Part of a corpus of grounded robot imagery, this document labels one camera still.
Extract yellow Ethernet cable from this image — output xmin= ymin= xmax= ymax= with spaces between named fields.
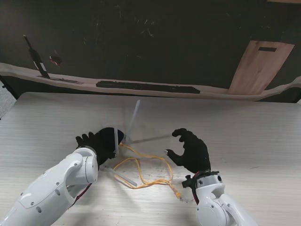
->
xmin=113 ymin=142 xmax=182 ymax=198

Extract right arm red black cables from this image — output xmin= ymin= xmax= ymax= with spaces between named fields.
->
xmin=191 ymin=171 xmax=203 ymax=205

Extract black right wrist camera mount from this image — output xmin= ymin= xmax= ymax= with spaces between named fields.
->
xmin=181 ymin=174 xmax=196 ymax=189

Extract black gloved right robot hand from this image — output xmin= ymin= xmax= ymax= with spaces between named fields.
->
xmin=166 ymin=128 xmax=211 ymax=174

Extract left arm black cable bundle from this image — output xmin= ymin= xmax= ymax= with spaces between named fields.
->
xmin=75 ymin=183 xmax=92 ymax=201

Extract black router with white antennas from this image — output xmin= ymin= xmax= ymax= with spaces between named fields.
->
xmin=104 ymin=99 xmax=142 ymax=186

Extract small red and black object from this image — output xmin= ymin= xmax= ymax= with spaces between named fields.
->
xmin=48 ymin=55 xmax=63 ymax=67

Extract light wooden board with slot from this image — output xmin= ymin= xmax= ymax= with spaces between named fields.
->
xmin=229 ymin=41 xmax=296 ymax=95

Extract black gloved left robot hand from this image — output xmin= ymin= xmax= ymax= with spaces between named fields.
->
xmin=75 ymin=127 xmax=126 ymax=167

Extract long black floor strip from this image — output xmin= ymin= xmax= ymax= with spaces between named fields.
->
xmin=96 ymin=81 xmax=201 ymax=95

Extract long beige floor band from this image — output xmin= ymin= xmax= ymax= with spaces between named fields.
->
xmin=0 ymin=62 xmax=301 ymax=102

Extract black bottle-shaped stand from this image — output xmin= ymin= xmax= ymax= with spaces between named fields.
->
xmin=23 ymin=34 xmax=51 ymax=80

